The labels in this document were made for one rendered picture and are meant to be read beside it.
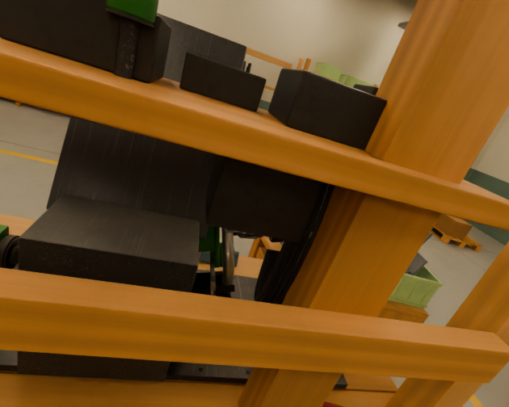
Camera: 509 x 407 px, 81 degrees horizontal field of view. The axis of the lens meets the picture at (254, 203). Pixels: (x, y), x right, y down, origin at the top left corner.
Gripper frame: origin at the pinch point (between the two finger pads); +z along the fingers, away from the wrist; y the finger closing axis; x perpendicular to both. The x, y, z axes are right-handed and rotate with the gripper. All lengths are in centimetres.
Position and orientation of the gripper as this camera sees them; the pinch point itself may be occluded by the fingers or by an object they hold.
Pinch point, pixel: (230, 230)
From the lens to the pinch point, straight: 80.2
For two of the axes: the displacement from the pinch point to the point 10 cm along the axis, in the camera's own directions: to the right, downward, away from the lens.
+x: 0.7, 9.4, -3.4
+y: 1.4, -3.4, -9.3
